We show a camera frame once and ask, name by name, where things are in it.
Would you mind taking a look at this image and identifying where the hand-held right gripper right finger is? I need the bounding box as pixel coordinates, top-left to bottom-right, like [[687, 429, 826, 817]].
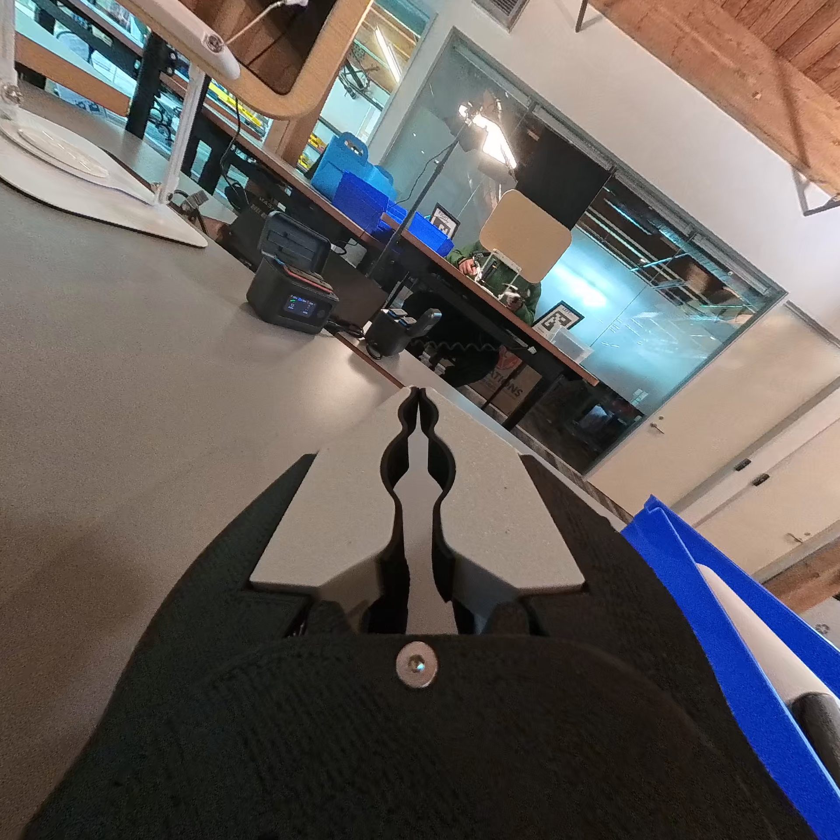
[[419, 386, 586, 634]]

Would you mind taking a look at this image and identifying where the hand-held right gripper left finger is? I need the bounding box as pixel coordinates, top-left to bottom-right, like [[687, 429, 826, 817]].
[[249, 386, 421, 634]]

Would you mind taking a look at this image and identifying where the blue bin with white label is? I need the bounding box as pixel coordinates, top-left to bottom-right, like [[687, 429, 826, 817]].
[[620, 495, 840, 840]]

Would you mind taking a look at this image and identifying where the white rounded object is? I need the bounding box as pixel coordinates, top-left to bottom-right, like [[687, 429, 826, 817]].
[[694, 561, 840, 718]]

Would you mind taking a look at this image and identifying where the brown cardboard box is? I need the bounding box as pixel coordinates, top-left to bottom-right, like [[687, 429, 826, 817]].
[[482, 351, 544, 422]]

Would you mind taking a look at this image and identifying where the grey desk with wood edge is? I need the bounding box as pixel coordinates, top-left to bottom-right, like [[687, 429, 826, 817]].
[[13, 33, 132, 119], [157, 66, 389, 245], [381, 213, 601, 432]]

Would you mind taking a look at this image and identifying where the clear plastic container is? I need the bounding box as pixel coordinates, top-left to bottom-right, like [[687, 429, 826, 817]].
[[550, 326, 595, 363]]

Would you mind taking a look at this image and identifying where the black battery charging case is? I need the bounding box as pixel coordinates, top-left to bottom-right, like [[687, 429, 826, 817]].
[[364, 307, 445, 358], [246, 211, 341, 336]]

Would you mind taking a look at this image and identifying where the white door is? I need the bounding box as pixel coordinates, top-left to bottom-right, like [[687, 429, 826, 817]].
[[591, 301, 840, 521], [676, 420, 840, 580]]

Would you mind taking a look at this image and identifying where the glass room window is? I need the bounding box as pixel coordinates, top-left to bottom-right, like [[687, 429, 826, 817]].
[[381, 28, 788, 475]]

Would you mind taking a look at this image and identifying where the blue plastic bin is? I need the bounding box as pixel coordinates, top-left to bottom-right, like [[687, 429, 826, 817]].
[[310, 131, 396, 201], [331, 172, 409, 235], [387, 209, 455, 258]]

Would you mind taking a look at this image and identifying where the studio light on stand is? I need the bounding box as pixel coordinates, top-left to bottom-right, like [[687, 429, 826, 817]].
[[366, 98, 521, 280]]

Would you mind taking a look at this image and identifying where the wooden framed mirror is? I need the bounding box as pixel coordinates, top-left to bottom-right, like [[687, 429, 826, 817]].
[[0, 0, 375, 249]]

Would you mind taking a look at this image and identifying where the black coiled cable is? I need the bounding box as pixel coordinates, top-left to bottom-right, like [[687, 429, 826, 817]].
[[420, 336, 501, 358]]

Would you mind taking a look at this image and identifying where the black wall monitor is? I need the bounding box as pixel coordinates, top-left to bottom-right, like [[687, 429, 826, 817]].
[[512, 128, 616, 228]]

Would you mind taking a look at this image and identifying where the white wall vent grille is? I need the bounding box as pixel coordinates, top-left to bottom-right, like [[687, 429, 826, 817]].
[[472, 0, 530, 30]]

